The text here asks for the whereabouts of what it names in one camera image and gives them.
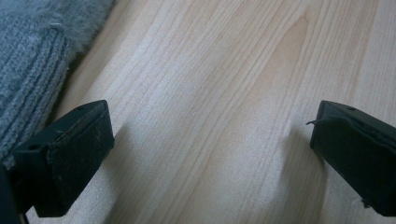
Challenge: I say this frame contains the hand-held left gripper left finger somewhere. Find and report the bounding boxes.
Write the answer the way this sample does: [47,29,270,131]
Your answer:
[11,99,116,218]

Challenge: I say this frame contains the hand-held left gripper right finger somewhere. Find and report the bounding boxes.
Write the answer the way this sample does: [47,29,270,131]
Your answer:
[309,100,396,217]

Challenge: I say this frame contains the grey fuzzy knit garment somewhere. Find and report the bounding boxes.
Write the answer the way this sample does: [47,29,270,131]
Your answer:
[0,0,116,171]

